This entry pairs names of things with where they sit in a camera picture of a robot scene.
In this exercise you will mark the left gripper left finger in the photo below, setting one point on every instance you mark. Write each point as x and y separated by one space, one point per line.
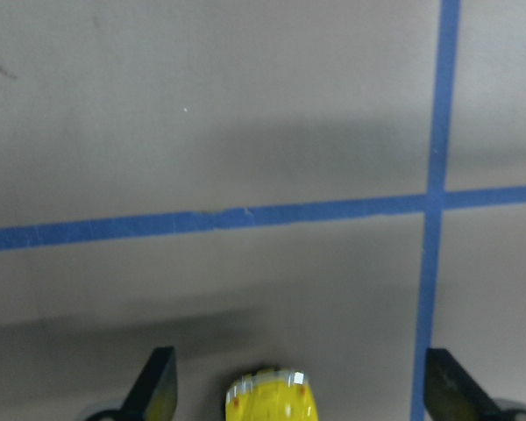
154 394

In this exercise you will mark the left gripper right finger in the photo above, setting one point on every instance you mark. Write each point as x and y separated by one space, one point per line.
450 393

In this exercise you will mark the yellow beetle toy car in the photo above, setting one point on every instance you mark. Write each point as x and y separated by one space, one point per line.
271 393

